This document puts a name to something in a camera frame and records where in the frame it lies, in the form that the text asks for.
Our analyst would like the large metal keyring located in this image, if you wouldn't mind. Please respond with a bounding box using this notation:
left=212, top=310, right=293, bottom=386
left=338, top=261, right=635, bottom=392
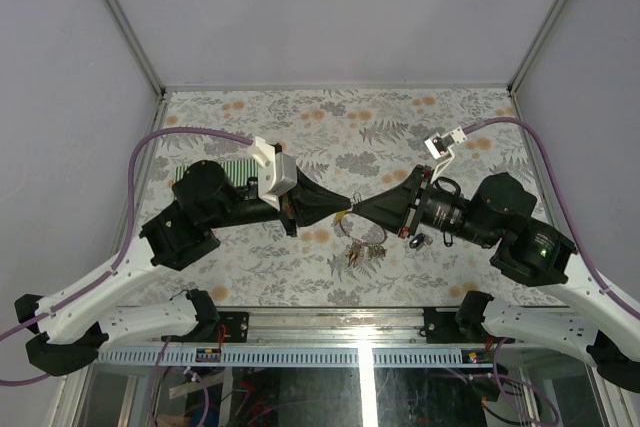
left=334, top=192, right=388, bottom=268

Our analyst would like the purple cable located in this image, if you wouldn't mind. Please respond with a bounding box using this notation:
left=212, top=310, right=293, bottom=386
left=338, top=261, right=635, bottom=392
left=0, top=127, right=256, bottom=387
left=462, top=117, right=640, bottom=322

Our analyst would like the green striped cloth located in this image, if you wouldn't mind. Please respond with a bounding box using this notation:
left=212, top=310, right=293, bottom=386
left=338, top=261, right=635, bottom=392
left=174, top=159, right=258, bottom=188

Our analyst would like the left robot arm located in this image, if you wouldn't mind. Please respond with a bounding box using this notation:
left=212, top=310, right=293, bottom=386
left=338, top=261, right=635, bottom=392
left=14, top=160, right=351, bottom=377

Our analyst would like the floral table mat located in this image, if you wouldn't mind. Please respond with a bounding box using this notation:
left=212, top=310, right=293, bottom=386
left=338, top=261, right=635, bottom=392
left=128, top=88, right=554, bottom=307

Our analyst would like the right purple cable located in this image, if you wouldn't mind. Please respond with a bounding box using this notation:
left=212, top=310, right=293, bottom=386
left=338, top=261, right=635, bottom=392
left=462, top=117, right=640, bottom=322

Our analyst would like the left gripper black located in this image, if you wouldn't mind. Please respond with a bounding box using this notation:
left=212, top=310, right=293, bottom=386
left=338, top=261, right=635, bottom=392
left=208, top=165, right=354, bottom=237

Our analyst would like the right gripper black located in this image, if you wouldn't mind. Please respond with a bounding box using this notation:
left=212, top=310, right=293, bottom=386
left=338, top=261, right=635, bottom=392
left=352, top=163, right=498, bottom=248

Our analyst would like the key with yellow tag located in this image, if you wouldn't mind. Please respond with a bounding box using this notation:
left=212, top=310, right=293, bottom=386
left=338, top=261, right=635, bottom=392
left=334, top=211, right=348, bottom=224

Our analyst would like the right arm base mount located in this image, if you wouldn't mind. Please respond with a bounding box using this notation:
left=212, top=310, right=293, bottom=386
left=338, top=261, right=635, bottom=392
left=418, top=307, right=471, bottom=345

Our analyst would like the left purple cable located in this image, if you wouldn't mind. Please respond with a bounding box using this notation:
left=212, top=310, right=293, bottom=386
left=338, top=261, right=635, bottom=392
left=0, top=127, right=256, bottom=387

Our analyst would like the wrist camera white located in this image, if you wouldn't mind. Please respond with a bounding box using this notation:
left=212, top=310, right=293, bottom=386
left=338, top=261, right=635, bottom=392
left=247, top=137, right=297, bottom=211
left=424, top=127, right=467, bottom=182

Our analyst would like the key with black tag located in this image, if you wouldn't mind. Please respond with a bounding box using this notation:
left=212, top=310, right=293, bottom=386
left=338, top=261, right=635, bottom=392
left=443, top=233, right=454, bottom=248

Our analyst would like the black car key fob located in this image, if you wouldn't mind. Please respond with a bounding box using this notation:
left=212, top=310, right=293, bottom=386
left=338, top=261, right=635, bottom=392
left=409, top=233, right=432, bottom=250

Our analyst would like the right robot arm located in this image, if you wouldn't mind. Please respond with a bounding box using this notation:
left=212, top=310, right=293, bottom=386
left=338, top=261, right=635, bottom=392
left=353, top=166, right=639, bottom=392

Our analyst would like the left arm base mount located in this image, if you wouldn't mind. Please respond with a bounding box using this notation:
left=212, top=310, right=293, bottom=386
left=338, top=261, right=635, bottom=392
left=213, top=311, right=250, bottom=345

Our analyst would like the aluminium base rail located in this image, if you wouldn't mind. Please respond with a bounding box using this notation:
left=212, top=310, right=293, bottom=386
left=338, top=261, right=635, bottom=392
left=74, top=306, right=614, bottom=348

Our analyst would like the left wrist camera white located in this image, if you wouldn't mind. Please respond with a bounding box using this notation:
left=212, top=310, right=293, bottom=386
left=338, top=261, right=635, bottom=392
left=247, top=137, right=297, bottom=211

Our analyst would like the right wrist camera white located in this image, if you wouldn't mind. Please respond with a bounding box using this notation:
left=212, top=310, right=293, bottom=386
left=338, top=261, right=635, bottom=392
left=424, top=127, right=467, bottom=182

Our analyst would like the slotted cable duct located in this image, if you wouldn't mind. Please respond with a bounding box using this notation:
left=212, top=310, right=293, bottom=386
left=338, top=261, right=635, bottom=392
left=98, top=346, right=465, bottom=367

